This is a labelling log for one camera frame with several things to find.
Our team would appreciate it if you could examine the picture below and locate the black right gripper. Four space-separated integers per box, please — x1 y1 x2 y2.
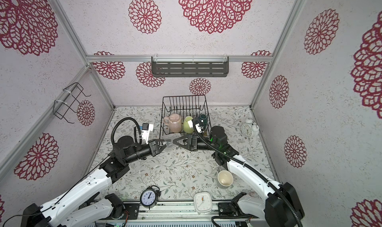
175 136 220 154

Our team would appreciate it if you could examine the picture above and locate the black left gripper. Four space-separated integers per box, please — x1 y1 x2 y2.
125 139 171 165

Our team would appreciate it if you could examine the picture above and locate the light green mug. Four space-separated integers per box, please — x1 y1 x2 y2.
183 116 194 134

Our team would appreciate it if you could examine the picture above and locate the pink iridescent mug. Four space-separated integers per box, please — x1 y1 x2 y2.
163 113 182 133

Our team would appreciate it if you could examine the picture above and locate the dark green mug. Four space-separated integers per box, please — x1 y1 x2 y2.
199 114 208 126

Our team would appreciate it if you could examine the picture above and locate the grey cream mug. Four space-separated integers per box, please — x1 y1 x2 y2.
217 170 234 189

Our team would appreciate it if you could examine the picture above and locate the clear drinking glass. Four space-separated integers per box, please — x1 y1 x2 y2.
162 133 182 151

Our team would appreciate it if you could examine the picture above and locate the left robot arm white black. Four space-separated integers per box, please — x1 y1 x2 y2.
21 139 166 227

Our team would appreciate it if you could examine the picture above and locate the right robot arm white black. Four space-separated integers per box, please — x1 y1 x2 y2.
172 126 305 227

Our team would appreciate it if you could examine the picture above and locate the black alarm clock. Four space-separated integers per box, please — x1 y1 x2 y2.
140 185 161 210

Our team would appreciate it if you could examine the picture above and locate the white square clock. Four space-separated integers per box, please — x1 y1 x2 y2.
194 192 213 215

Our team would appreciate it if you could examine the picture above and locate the white twin bell alarm clock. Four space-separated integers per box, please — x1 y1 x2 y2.
241 118 260 138

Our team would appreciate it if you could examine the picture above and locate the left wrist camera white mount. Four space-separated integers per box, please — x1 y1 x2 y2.
141 123 154 144

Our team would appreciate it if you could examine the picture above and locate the black wire dish rack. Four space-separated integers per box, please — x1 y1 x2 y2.
159 95 211 139

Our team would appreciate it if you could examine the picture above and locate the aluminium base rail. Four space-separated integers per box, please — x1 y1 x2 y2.
86 200 268 227

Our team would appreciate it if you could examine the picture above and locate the grey wall shelf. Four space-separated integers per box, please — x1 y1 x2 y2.
151 56 229 78

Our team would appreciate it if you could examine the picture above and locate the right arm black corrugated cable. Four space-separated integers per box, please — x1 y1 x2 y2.
192 119 303 227

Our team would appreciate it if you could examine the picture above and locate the black wire wall holder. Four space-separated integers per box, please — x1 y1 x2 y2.
52 82 91 124

